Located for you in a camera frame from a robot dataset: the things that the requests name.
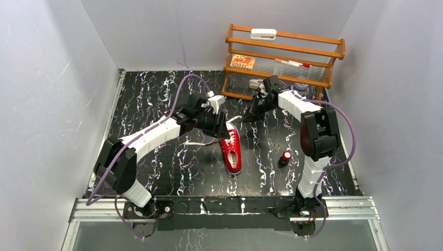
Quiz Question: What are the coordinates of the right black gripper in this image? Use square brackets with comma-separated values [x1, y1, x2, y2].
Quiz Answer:
[239, 95, 276, 123]

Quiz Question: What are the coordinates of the red canvas sneaker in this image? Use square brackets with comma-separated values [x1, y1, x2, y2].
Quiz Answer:
[220, 122, 242, 175]

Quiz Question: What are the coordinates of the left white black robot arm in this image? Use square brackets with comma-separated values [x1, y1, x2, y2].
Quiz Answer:
[94, 92, 230, 218]

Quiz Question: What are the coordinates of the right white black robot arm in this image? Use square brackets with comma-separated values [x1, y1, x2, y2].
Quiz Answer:
[241, 75, 341, 216]

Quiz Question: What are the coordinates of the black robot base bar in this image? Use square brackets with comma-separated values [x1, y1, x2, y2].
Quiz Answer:
[123, 196, 329, 233]

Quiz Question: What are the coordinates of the white stapler on lower shelf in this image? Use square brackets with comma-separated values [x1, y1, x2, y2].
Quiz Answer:
[249, 79, 264, 89]

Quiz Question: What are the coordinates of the white stapler on shelf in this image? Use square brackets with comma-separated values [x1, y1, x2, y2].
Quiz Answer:
[249, 79, 264, 89]
[250, 28, 277, 41]

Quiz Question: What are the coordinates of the small red capped bottle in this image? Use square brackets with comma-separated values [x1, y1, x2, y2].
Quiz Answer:
[278, 151, 292, 167]

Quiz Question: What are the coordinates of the orange patterned card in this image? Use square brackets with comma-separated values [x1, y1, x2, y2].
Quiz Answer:
[229, 54, 256, 70]

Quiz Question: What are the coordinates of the red white marker pen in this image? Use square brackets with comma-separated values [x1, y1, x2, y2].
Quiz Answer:
[275, 59, 311, 68]

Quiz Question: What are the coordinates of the orange wooden shelf rack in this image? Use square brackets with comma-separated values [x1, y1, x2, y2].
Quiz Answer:
[222, 24, 346, 100]

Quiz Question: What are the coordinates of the white stapler on top shelf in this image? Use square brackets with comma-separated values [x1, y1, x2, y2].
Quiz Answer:
[250, 28, 277, 41]

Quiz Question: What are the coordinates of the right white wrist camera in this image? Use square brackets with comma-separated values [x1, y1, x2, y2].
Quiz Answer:
[256, 85, 268, 97]

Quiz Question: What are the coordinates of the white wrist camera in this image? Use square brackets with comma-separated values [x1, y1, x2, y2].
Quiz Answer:
[256, 85, 268, 97]
[206, 91, 226, 114]

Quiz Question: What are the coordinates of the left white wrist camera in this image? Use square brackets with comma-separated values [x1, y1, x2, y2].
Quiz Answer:
[206, 91, 226, 114]

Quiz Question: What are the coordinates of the aluminium frame rail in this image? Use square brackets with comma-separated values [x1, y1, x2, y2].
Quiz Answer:
[71, 196, 380, 222]

